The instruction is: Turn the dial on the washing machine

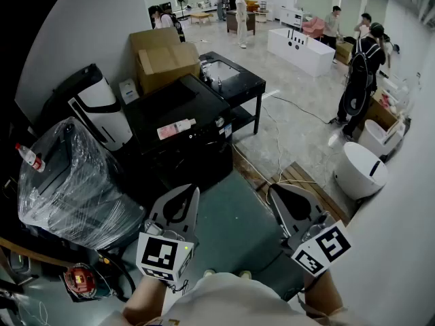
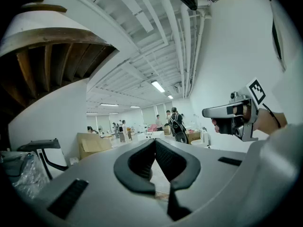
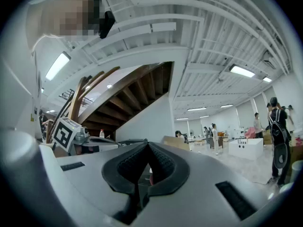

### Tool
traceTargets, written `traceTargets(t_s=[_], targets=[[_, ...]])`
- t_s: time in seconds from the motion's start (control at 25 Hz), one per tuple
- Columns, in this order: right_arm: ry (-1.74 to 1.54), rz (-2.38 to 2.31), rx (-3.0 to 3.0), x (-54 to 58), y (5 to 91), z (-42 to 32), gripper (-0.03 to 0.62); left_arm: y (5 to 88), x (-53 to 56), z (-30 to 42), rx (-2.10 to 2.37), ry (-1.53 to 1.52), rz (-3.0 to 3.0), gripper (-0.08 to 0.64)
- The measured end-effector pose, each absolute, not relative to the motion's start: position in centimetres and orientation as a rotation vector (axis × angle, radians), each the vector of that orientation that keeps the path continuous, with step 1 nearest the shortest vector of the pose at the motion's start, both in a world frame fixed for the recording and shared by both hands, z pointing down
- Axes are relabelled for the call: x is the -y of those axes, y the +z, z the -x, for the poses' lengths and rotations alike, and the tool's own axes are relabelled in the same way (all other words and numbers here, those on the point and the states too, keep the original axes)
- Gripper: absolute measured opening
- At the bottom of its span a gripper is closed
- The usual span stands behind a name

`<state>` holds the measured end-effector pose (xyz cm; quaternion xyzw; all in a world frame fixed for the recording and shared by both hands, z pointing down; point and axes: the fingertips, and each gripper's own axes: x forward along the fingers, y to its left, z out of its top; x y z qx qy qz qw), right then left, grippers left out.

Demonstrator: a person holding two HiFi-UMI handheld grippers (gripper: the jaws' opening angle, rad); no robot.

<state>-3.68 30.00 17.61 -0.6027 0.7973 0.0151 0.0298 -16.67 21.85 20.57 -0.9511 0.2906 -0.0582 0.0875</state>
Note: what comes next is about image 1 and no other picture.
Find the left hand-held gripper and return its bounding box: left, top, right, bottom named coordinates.
left=135, top=183, right=201, bottom=283

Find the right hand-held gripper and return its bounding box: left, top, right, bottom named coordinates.
left=267, top=182, right=353, bottom=278

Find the person's right forearm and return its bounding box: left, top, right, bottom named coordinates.
left=304, top=270, right=344, bottom=319

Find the person's left forearm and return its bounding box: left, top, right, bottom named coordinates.
left=122, top=276, right=171, bottom=325

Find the dark green floor mat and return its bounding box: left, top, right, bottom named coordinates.
left=114, top=170, right=303, bottom=302

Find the white round appliance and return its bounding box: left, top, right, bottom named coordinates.
left=334, top=141, right=389, bottom=202

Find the pink and white bottle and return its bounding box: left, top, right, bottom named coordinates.
left=156, top=117, right=197, bottom=141

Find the plastic-wrapped appliance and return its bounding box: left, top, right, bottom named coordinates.
left=17, top=116, right=145, bottom=251

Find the person's white shirt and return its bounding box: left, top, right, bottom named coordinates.
left=98, top=272, right=375, bottom=326

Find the white toilet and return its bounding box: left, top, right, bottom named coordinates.
left=358, top=119, right=405, bottom=159

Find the red round device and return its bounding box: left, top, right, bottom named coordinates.
left=63, top=262, right=98, bottom=300

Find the white and black tall appliance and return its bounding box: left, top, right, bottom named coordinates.
left=37, top=62, right=133, bottom=152

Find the open cardboard box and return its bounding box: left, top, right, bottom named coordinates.
left=362, top=90, right=400, bottom=132

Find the small white box appliance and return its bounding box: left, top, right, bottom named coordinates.
left=118, top=78, right=140, bottom=105

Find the black sink table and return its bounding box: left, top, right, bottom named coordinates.
left=198, top=51, right=266, bottom=135

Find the wooden plank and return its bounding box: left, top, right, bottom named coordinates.
left=0, top=236, right=74, bottom=268

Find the large cardboard box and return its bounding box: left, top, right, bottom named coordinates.
left=136, top=41, right=201, bottom=96

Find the red-label water bottle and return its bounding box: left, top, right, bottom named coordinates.
left=14, top=143, right=46, bottom=173

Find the long white counter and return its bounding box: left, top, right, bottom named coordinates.
left=267, top=28, right=336, bottom=77

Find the pink sofa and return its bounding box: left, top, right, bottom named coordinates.
left=302, top=16, right=326, bottom=39

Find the white cabinet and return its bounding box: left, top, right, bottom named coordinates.
left=279, top=7, right=303, bottom=30

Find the low wooden table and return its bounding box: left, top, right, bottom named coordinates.
left=189, top=12, right=211, bottom=25

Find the brown desk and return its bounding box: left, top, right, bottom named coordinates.
left=226, top=9, right=256, bottom=35

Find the pale yellow cable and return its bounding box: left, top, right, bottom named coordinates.
left=230, top=141, right=320, bottom=188

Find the black wrist cord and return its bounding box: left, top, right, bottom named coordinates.
left=166, top=278, right=190, bottom=294

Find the black floor cable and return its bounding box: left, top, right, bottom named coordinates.
left=263, top=92, right=337, bottom=125

